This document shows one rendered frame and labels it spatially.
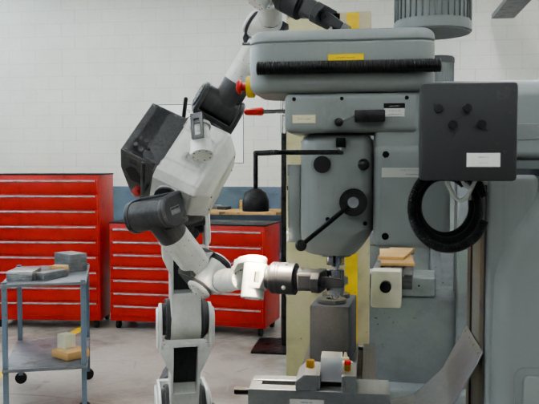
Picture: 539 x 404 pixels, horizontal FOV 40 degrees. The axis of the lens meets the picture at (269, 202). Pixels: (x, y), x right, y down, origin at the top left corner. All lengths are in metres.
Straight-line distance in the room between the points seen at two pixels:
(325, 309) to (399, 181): 0.57
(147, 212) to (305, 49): 0.65
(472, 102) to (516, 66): 9.63
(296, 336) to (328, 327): 1.55
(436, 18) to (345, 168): 0.43
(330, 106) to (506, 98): 0.46
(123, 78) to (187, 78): 0.99
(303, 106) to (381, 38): 0.25
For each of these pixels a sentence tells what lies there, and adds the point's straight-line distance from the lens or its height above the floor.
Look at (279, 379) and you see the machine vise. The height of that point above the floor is 1.00.
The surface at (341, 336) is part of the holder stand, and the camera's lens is 2.29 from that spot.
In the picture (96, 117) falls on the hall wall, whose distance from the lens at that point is 11.79.
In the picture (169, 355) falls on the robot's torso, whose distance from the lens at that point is 2.61.
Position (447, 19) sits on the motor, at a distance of 1.94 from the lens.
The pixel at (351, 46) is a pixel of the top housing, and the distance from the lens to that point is 1.89.
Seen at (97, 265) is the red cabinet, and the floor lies 0.60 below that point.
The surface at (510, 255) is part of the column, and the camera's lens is 1.86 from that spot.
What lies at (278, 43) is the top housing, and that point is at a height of 1.85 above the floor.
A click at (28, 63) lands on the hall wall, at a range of 12.30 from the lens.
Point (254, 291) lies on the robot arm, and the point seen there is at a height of 1.20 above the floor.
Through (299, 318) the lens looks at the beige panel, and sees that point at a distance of 3.81.
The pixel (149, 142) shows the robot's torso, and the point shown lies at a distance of 2.25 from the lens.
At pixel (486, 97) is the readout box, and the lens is 1.65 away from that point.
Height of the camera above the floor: 1.55
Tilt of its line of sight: 3 degrees down
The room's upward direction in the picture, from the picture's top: straight up
